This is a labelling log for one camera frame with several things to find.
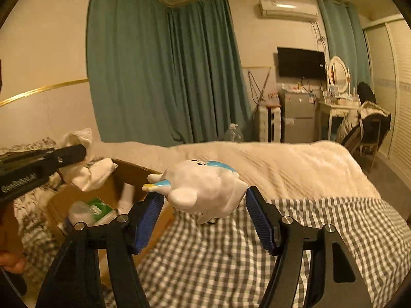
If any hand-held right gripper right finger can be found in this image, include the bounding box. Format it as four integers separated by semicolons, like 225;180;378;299
246;186;373;308

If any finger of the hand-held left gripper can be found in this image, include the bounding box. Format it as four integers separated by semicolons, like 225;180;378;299
39;144;87;169

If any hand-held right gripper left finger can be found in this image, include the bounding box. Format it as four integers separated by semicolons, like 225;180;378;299
35;192;165;308

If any white cloth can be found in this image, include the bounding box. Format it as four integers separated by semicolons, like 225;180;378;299
61;128;119;191

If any brown cardboard box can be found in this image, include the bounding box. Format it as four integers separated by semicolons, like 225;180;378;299
46;158;175;289

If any white plush toy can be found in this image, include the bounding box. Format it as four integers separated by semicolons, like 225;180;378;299
143;159;248;225

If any person's left hand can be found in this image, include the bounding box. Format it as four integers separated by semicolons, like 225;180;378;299
0;204;27;274

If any floral pillow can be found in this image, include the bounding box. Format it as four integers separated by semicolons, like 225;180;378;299
0;136;65;283

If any green tissue pack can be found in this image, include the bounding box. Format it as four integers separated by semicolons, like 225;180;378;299
87;197;118;227

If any cream quilted blanket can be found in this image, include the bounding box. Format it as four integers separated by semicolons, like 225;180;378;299
87;139;382;212

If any green checked bed sheet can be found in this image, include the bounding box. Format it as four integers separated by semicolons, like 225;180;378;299
103;196;411;308

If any white suitcase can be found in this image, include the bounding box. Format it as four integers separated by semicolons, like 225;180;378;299
257;106;282;142

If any wide teal curtain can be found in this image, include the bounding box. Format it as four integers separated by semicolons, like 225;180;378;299
86;0;174;148

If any silver fridge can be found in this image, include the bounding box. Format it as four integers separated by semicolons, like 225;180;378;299
279;88;317;143

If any white dressing table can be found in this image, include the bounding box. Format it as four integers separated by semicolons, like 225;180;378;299
316;98;360;142

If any leaning stick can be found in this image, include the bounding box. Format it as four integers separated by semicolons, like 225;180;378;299
258;68;271;101

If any teal corner curtain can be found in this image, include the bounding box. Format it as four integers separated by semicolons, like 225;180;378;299
165;0;251;145

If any black bag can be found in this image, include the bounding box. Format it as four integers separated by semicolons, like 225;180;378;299
357;82;377;104

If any white louvered wardrobe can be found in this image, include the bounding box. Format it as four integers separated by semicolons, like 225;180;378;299
363;19;411;222

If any narrow teal curtain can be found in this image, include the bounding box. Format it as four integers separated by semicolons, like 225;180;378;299
316;0;371;87

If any white air conditioner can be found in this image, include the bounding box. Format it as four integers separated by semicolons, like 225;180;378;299
258;0;319;23

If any black wall television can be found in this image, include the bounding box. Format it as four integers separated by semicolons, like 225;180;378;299
277;47;326;80

